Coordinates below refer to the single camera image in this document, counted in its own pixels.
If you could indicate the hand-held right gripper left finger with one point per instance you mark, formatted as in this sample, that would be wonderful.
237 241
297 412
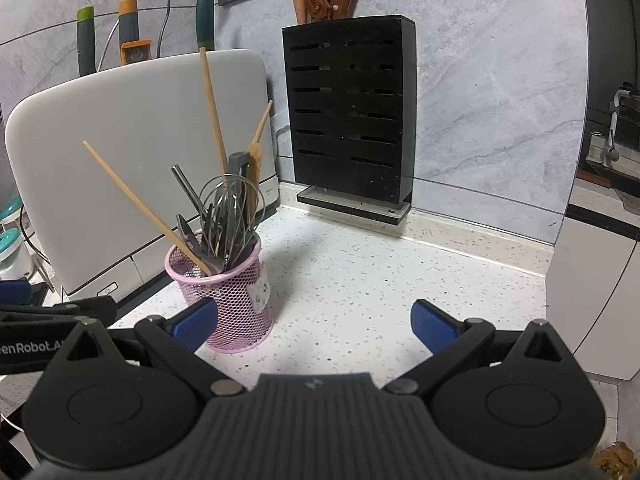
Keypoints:
192 322

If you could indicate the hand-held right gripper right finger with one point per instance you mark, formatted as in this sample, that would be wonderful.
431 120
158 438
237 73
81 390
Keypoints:
432 322

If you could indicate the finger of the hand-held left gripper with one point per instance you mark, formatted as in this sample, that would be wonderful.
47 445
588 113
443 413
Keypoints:
90 310
14 290

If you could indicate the pink mesh utensil holder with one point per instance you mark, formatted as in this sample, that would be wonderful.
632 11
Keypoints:
235 310

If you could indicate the steel spoon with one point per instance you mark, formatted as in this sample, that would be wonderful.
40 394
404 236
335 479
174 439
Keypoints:
186 187

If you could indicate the steel whisk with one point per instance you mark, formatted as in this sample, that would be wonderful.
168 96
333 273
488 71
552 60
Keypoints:
220 182

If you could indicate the dark grey peeler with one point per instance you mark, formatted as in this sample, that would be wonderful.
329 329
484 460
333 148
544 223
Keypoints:
237 165

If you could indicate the wooden spatula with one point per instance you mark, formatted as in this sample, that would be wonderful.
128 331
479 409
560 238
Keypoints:
255 165

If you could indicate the teal lidded container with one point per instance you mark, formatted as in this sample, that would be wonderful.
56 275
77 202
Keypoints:
10 210
9 247

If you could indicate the white cabinet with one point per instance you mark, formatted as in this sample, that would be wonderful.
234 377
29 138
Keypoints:
590 285

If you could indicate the white countertop appliance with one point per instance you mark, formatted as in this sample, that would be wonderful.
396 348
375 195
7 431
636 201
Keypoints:
100 135

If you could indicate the black knife block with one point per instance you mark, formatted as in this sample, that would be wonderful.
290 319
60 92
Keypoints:
350 110

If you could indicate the steel ladle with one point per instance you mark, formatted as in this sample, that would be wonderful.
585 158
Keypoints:
611 155

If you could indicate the small orange kitchen gadget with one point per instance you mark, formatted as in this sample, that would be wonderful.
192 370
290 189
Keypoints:
135 52

